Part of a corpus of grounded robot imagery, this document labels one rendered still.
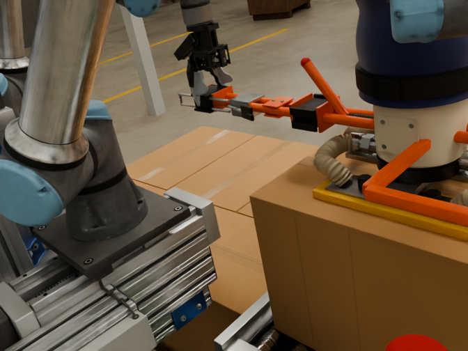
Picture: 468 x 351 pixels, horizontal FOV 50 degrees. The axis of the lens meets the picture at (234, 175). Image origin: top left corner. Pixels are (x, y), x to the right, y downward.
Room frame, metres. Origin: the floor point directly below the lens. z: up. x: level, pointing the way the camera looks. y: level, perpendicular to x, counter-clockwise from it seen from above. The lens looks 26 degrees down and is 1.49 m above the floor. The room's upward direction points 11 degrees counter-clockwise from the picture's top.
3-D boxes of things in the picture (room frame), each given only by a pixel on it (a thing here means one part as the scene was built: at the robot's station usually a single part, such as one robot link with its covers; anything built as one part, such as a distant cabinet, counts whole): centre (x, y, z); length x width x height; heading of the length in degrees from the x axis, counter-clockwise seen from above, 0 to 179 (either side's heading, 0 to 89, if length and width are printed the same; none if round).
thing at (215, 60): (1.33, 0.00, 1.22); 0.09 x 0.08 x 0.12; 40
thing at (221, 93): (1.35, 0.01, 1.08); 0.08 x 0.07 x 0.05; 40
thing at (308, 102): (1.08, -0.21, 1.08); 0.10 x 0.08 x 0.06; 130
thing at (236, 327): (1.16, -0.14, 0.58); 0.70 x 0.03 x 0.06; 132
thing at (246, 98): (1.25, -0.07, 1.07); 0.07 x 0.07 x 0.04; 40
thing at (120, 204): (0.85, 0.25, 1.09); 0.15 x 0.15 x 0.10
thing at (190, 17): (1.34, 0.01, 1.30); 0.08 x 0.08 x 0.05
